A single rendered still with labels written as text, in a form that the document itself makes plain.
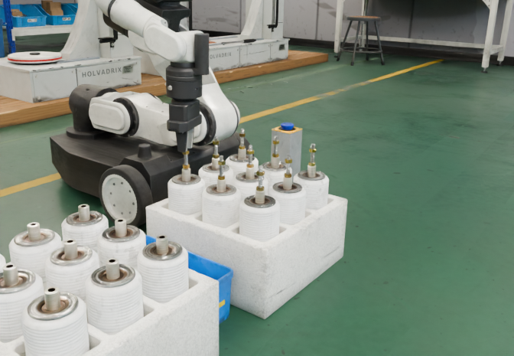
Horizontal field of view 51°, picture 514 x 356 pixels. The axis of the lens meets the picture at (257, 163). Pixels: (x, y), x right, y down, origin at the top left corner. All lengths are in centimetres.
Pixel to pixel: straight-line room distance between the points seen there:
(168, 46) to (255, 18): 371
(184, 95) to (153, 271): 47
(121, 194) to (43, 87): 166
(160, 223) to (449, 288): 77
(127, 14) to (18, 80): 201
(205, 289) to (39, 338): 32
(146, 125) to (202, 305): 96
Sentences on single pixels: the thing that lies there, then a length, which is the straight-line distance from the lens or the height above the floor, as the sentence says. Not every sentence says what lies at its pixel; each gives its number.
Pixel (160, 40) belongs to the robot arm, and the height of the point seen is 61.
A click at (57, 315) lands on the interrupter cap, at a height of 25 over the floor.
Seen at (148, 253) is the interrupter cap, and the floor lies 25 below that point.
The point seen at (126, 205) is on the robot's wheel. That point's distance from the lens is 172.
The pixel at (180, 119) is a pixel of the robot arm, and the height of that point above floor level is 42.
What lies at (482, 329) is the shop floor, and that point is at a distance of 139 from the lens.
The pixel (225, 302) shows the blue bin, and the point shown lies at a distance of 127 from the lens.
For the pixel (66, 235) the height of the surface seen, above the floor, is 23.
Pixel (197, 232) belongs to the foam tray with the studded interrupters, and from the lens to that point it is 133.
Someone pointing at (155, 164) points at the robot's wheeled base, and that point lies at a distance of 172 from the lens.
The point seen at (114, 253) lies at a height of 23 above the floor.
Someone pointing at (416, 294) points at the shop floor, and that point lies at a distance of 147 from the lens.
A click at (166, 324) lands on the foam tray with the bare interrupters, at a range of 101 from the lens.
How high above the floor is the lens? 74
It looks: 18 degrees down
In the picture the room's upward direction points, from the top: 1 degrees clockwise
